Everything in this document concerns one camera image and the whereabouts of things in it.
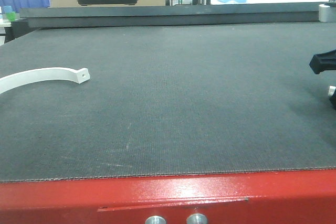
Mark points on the green plastic cup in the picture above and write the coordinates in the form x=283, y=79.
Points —
x=11, y=16

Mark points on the dark grey table mat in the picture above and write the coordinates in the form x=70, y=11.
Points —
x=168, y=101

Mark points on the red metal cart frame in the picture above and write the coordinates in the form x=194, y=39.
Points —
x=306, y=196

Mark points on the silver bolt head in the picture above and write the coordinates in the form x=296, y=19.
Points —
x=155, y=220
x=197, y=219

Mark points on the black raised platform board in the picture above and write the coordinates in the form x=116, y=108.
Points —
x=183, y=15

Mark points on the left silver bolt head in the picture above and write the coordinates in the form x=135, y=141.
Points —
x=155, y=220

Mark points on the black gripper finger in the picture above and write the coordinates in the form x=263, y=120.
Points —
x=323, y=62

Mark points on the white curved PVC pipe clamp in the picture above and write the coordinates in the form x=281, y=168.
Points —
x=23, y=78

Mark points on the blue plastic cup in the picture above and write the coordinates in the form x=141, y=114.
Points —
x=7, y=9

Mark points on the white background table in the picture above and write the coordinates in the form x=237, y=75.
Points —
x=218, y=2

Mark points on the right silver bolt head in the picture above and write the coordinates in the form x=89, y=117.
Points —
x=197, y=219

